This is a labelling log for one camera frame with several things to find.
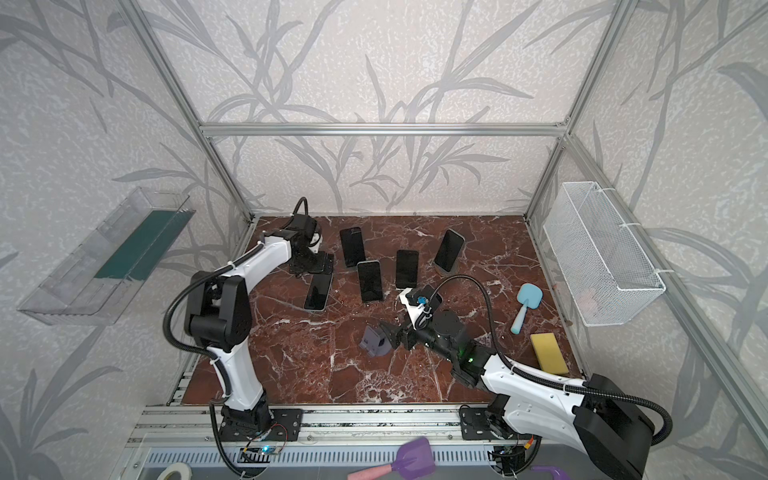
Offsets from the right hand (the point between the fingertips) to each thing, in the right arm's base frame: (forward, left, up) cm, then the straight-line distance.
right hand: (392, 302), depth 76 cm
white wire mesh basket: (-1, -45, +16) cm, 48 cm away
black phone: (+27, +15, -10) cm, 32 cm away
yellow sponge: (-7, -45, -18) cm, 49 cm away
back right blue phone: (+30, -19, -17) cm, 39 cm away
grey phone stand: (-6, +5, -12) cm, 14 cm away
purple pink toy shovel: (-32, -5, -16) cm, 36 cm away
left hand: (+21, +23, -9) cm, 32 cm away
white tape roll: (-34, +48, -16) cm, 61 cm away
